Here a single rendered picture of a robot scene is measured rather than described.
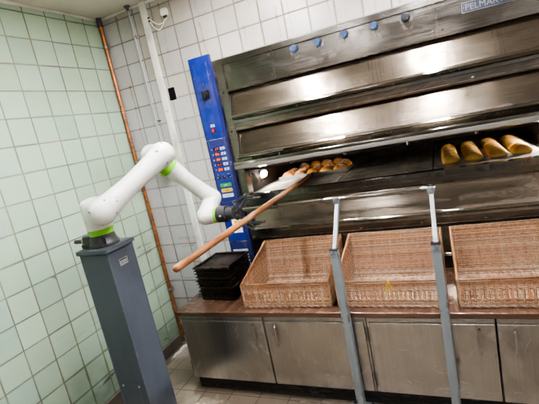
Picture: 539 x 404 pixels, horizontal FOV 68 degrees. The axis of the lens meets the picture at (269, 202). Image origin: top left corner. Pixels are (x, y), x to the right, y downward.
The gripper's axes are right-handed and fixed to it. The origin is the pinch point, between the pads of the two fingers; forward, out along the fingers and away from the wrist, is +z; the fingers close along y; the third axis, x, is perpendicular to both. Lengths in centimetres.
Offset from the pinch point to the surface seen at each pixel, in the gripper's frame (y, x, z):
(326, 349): 84, -1, 22
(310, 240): 36, -52, 7
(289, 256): 45, -49, -9
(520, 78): -41, -58, 133
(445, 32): -72, -57, 101
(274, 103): -55, -53, -1
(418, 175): 2, -55, 78
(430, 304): 59, -5, 79
